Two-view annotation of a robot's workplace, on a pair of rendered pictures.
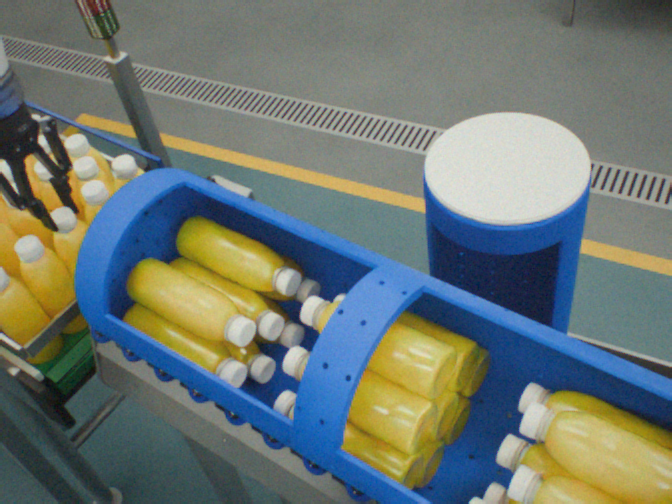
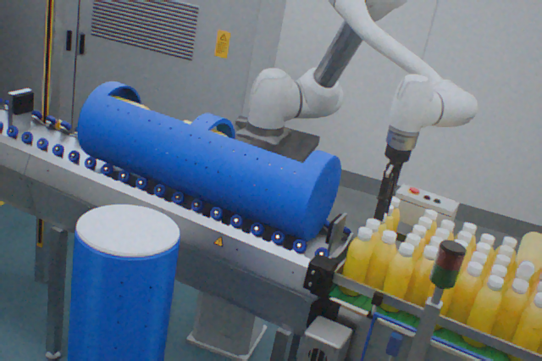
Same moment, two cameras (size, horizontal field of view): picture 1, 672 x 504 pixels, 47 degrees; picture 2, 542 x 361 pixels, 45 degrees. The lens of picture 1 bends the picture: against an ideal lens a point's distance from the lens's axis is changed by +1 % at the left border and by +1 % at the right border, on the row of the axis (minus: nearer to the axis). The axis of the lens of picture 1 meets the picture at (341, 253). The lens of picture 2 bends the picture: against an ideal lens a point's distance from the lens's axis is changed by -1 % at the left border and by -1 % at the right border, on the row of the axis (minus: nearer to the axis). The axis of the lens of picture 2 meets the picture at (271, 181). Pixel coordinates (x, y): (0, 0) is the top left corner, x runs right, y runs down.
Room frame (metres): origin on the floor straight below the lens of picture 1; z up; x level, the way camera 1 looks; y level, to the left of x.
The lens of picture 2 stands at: (2.56, -0.54, 1.93)
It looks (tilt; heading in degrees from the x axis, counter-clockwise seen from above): 23 degrees down; 159
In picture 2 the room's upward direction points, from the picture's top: 11 degrees clockwise
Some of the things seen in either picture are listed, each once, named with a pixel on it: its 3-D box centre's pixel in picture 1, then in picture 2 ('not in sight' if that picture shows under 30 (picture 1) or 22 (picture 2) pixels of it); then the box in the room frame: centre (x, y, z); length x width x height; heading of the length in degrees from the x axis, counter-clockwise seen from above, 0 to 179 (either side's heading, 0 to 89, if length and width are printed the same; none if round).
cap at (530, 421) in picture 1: (535, 421); not in sight; (0.41, -0.18, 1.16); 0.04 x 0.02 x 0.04; 137
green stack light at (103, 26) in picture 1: (100, 19); (445, 272); (1.42, 0.38, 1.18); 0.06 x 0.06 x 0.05
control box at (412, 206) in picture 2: not in sight; (423, 209); (0.83, 0.69, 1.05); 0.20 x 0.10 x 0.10; 47
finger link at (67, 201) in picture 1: (64, 196); (380, 209); (0.99, 0.43, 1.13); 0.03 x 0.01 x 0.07; 47
